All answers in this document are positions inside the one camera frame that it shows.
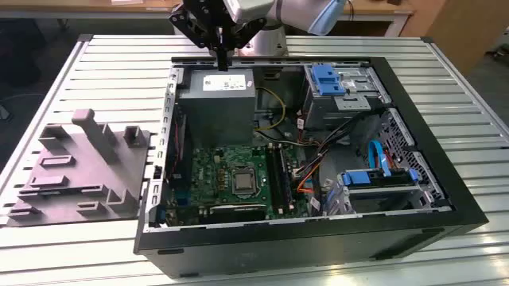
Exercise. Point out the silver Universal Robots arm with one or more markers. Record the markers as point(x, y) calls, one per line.
point(270, 41)

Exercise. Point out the hard disk in blue carrier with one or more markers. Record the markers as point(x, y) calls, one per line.
point(359, 178)

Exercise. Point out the thin metal locking lever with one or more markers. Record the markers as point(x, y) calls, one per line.
point(258, 186)

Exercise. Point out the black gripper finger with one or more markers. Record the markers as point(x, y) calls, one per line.
point(187, 25)
point(248, 32)

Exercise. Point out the metal drive cage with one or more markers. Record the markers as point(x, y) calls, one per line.
point(350, 104)

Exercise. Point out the wooden desk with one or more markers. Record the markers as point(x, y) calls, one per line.
point(381, 6)

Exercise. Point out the blue plastic drive latch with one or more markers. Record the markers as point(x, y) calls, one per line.
point(327, 86)

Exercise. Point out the wooden cabinet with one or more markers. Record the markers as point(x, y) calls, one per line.
point(461, 29)

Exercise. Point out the grey power supply unit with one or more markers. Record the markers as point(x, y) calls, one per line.
point(214, 119)

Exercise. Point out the metal disk bay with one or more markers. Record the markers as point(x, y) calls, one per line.
point(381, 190)

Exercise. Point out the black graphics card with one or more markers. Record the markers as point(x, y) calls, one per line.
point(238, 210)

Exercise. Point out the black open PC case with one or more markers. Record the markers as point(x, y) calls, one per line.
point(278, 253)

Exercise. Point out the office chair base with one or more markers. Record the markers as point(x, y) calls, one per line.
point(500, 54)

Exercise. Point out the grey plastic parts rack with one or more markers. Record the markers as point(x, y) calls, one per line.
point(91, 167)

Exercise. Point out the silver CPU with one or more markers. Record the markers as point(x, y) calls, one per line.
point(243, 181)

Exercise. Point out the green motherboard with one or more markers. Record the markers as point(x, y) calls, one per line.
point(206, 167)

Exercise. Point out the blue VGA port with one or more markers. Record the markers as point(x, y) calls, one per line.
point(160, 217)

